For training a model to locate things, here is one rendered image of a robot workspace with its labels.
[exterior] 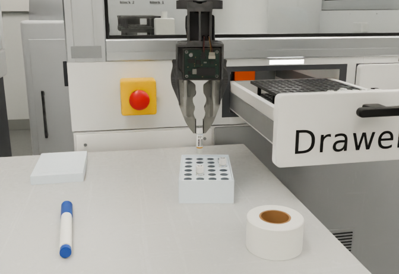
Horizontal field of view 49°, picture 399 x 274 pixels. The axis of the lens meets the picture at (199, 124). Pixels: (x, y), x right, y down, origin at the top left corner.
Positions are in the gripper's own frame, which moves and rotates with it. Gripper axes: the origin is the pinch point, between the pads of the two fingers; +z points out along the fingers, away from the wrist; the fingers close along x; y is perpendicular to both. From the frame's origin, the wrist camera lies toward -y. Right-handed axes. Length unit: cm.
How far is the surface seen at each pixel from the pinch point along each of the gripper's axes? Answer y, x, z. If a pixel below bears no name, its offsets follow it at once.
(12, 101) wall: -319, -166, 58
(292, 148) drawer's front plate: 9.4, 13.7, 1.5
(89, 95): -18.4, -22.6, -1.5
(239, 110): -15.9, 8.3, 1.2
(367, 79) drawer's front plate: -27.5, 38.5, -3.5
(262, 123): -1.6, 10.9, 0.4
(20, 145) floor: -269, -142, 85
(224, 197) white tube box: 9.6, 3.7, 9.0
